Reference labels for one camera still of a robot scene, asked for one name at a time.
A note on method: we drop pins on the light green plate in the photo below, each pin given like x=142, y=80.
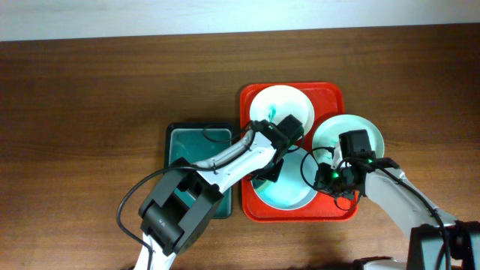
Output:
x=327, y=134

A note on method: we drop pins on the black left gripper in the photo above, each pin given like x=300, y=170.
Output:
x=274, y=178

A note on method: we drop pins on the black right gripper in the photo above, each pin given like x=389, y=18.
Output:
x=323, y=183

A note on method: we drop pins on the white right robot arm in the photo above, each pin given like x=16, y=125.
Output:
x=435, y=236

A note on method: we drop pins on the black water tray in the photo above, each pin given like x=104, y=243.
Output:
x=186, y=140

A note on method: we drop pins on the white plate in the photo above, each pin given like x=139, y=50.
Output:
x=276, y=102

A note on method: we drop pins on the light blue plate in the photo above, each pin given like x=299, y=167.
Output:
x=289, y=192

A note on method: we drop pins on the red plastic tray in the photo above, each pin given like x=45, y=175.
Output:
x=327, y=101

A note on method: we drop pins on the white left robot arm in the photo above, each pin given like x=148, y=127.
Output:
x=180, y=206

